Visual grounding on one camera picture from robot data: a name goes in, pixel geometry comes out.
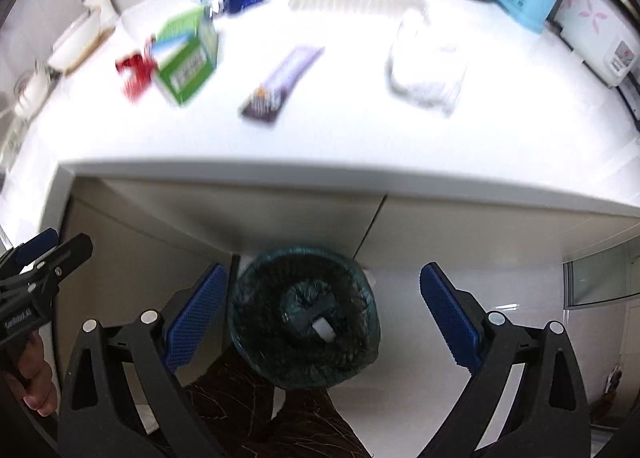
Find purple snack bar wrapper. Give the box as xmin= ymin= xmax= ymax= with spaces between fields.
xmin=239 ymin=45 xmax=326 ymax=125

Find red snack packet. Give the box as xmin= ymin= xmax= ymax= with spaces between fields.
xmin=114 ymin=37 xmax=159 ymax=102

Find beige cabinet door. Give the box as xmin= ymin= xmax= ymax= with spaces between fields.
xmin=64 ymin=177 xmax=389 ymax=339
xmin=356 ymin=193 xmax=640 ymax=270

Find teal mesh basket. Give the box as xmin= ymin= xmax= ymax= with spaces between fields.
xmin=226 ymin=244 xmax=382 ymax=390

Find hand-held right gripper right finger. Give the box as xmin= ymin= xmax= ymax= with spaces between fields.
xmin=419 ymin=262 xmax=593 ymax=458

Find clear plastic bag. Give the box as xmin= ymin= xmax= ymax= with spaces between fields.
xmin=386 ymin=7 xmax=469 ymax=117

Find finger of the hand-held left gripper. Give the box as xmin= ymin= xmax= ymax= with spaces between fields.
xmin=0 ymin=234 xmax=94 ymax=300
xmin=0 ymin=229 xmax=59 ymax=271

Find white flowered rice cooker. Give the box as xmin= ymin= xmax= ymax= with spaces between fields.
xmin=551 ymin=0 xmax=640 ymax=87

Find person's left hand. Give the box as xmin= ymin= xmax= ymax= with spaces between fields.
xmin=0 ymin=332 xmax=59 ymax=419

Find brown patterned pants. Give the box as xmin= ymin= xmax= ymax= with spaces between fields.
xmin=182 ymin=345 xmax=353 ymax=458

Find glass door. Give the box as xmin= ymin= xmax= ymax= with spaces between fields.
xmin=562 ymin=247 xmax=640 ymax=310

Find green cardboard box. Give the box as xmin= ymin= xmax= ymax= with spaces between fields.
xmin=151 ymin=7 xmax=222 ymax=107

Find glass cup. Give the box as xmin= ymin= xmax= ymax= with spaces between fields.
xmin=12 ymin=67 xmax=52 ymax=117

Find white bowl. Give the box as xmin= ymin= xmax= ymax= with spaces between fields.
xmin=47 ymin=13 xmax=109 ymax=72

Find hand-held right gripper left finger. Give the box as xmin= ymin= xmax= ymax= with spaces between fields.
xmin=57 ymin=263 xmax=231 ymax=458

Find white paper scrap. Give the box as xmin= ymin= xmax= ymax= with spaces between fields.
xmin=312 ymin=316 xmax=337 ymax=340

